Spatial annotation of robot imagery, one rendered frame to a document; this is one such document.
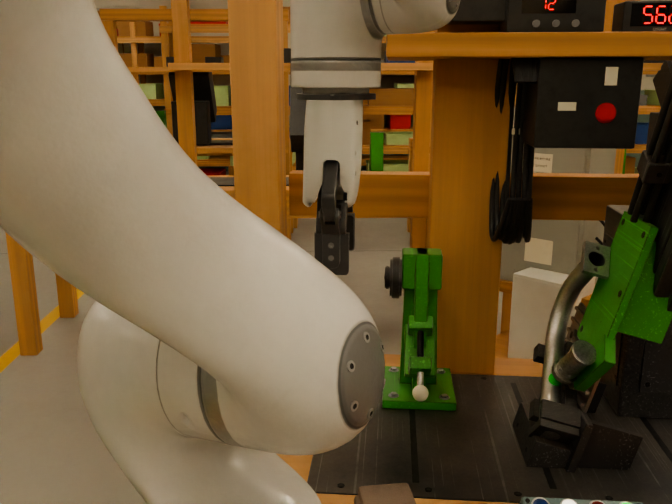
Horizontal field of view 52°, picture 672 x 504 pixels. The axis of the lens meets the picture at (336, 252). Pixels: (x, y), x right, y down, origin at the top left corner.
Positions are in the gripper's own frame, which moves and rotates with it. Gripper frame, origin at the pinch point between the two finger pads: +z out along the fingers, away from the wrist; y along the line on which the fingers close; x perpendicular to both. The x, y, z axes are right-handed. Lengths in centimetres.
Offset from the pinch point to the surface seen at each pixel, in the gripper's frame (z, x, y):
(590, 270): 11, 35, -35
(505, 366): 42, 30, -70
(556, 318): 21, 33, -43
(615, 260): 10, 39, -35
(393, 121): 49, 5, -973
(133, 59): -39, -366, -925
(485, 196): 5, 23, -65
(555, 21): -26, 32, -56
